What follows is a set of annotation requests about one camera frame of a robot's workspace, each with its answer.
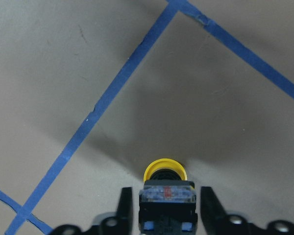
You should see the yellow push button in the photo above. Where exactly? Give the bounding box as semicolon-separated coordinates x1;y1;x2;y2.
139;158;198;235

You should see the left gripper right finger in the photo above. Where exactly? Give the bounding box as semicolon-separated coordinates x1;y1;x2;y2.
200;187;294;235

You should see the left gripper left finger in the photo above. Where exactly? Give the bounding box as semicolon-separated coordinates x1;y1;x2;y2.
50;187;133;235

